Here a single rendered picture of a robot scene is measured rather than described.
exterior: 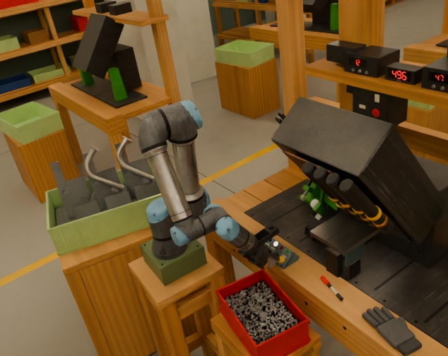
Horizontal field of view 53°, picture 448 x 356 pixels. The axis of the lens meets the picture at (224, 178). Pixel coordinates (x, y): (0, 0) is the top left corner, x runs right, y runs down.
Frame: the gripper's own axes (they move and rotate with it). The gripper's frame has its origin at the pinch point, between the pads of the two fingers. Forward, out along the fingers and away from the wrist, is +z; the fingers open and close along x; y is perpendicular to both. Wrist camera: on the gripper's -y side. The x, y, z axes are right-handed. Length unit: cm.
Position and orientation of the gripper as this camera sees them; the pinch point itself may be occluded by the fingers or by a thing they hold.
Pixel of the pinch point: (278, 257)
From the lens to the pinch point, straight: 181.2
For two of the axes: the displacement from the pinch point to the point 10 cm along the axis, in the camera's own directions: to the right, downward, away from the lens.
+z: 5.8, 4.8, 6.6
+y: -5.8, 8.1, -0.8
